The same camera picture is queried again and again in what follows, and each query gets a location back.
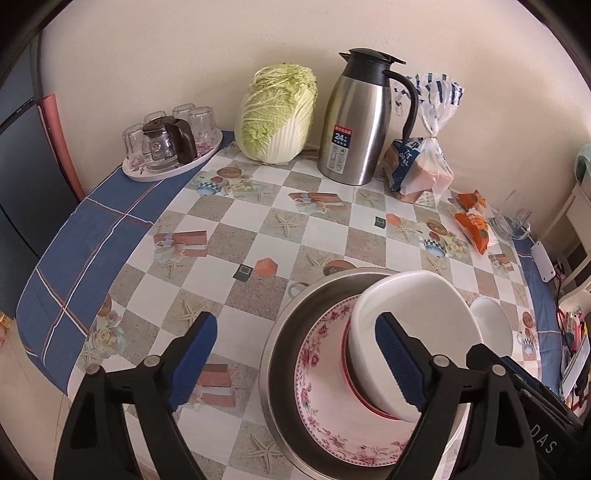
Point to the white square bowl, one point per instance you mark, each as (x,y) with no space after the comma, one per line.
(415,304)

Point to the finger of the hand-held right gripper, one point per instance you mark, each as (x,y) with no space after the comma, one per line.
(524,376)

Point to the napa cabbage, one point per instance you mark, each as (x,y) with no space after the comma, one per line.
(277,115)

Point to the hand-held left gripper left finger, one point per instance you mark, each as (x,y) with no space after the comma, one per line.
(194,360)

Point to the stainless steel thermos jug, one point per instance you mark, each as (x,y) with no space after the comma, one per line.
(355,124)

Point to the white oval tray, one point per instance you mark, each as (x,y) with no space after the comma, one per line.
(152,174)

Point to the round pink floral plate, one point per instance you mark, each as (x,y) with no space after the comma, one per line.
(323,383)

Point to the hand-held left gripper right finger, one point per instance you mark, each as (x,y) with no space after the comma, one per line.
(399,364)

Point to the dark blue refrigerator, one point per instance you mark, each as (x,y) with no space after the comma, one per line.
(27,184)

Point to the orange snack packet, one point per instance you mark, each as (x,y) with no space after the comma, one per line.
(471,201)
(478,230)

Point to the clear glass mug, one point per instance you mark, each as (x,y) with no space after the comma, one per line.
(512,217)

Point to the blue plaid tablecloth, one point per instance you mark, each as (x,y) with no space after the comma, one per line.
(92,240)

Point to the white chair with cushion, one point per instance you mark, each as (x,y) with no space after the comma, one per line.
(577,207)

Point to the colourful small clutter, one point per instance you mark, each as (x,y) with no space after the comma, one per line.
(575,350)

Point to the stainless steel basin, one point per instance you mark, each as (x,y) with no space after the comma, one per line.
(286,332)

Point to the bagged sliced bread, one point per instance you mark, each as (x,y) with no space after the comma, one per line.
(420,175)

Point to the strawberry print bowl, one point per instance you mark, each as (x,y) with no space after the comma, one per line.
(344,350)

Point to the pink foam board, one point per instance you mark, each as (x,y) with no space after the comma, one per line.
(57,138)

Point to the clear drinking glass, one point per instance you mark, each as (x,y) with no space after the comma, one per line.
(182,112)
(131,138)
(156,117)
(203,124)

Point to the small white floral bowl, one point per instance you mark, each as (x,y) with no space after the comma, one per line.
(491,323)

